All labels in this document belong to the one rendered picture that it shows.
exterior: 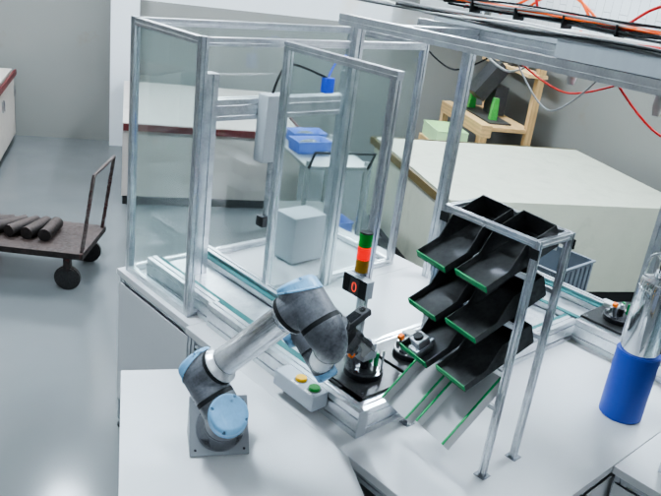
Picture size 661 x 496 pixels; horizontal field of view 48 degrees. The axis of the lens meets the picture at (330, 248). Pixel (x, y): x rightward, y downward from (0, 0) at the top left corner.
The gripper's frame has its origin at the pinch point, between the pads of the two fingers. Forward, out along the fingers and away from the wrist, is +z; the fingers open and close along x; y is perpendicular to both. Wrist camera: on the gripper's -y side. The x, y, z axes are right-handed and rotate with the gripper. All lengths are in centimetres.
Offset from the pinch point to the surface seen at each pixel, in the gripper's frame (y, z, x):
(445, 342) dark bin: -12.2, -9.8, 30.7
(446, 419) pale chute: 7.1, -1.5, 41.3
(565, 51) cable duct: -112, -31, 19
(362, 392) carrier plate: 14.8, -0.3, 9.4
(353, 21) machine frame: -109, -28, -82
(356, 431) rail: 26.4, -1.3, 17.0
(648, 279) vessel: -75, 33, 57
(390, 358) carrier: -1.7, 18.1, -1.4
